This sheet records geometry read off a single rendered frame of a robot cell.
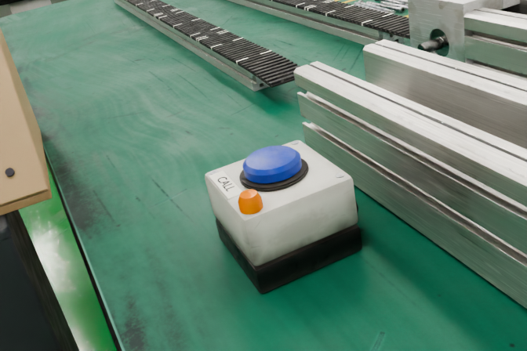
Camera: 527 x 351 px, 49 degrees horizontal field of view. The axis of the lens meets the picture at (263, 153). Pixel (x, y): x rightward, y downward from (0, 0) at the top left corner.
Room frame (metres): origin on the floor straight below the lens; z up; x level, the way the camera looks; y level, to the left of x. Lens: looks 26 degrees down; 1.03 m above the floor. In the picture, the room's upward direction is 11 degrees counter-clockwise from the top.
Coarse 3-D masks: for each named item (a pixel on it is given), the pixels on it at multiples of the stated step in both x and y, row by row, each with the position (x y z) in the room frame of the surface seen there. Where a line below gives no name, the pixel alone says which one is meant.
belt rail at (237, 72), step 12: (120, 0) 1.49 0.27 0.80; (132, 12) 1.37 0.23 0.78; (144, 12) 1.23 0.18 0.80; (156, 24) 1.15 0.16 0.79; (168, 36) 1.07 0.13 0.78; (180, 36) 0.98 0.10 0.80; (192, 48) 0.93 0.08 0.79; (204, 48) 0.86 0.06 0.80; (216, 60) 0.81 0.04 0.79; (228, 60) 0.76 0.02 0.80; (228, 72) 0.77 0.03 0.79; (240, 72) 0.74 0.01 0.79; (252, 84) 0.69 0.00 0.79; (264, 84) 0.69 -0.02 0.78
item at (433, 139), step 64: (320, 64) 0.48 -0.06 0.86; (384, 64) 0.48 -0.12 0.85; (448, 64) 0.42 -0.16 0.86; (320, 128) 0.47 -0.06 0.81; (384, 128) 0.36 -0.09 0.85; (448, 128) 0.31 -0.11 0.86; (512, 128) 0.34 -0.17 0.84; (384, 192) 0.37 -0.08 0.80; (448, 192) 0.30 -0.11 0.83; (512, 192) 0.25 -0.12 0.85; (512, 256) 0.25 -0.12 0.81
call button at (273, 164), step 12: (252, 156) 0.36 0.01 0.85; (264, 156) 0.35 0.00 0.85; (276, 156) 0.35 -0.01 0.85; (288, 156) 0.34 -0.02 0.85; (252, 168) 0.34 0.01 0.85; (264, 168) 0.33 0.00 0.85; (276, 168) 0.33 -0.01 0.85; (288, 168) 0.33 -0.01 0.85; (252, 180) 0.34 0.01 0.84; (264, 180) 0.33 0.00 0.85; (276, 180) 0.33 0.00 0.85
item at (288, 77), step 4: (288, 72) 0.64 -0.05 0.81; (292, 72) 0.64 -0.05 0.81; (276, 76) 0.64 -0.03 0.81; (280, 76) 0.63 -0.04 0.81; (284, 76) 0.63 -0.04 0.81; (288, 76) 0.63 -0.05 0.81; (292, 76) 0.63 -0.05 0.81; (268, 80) 0.63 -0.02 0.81; (272, 80) 0.63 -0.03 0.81; (276, 80) 0.62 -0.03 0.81; (280, 80) 0.62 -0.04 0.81; (284, 80) 0.62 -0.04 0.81; (288, 80) 0.62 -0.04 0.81; (292, 80) 0.62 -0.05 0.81; (268, 84) 0.62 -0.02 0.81; (272, 84) 0.62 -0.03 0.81; (276, 84) 0.62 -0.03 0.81; (280, 84) 0.62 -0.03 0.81
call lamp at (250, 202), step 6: (246, 192) 0.31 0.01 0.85; (252, 192) 0.31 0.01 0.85; (240, 198) 0.31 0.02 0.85; (246, 198) 0.30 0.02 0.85; (252, 198) 0.30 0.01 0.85; (258, 198) 0.31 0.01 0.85; (240, 204) 0.31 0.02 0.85; (246, 204) 0.30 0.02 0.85; (252, 204) 0.30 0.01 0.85; (258, 204) 0.30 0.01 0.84; (240, 210) 0.31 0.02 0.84; (246, 210) 0.30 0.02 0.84; (252, 210) 0.30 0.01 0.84; (258, 210) 0.30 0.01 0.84
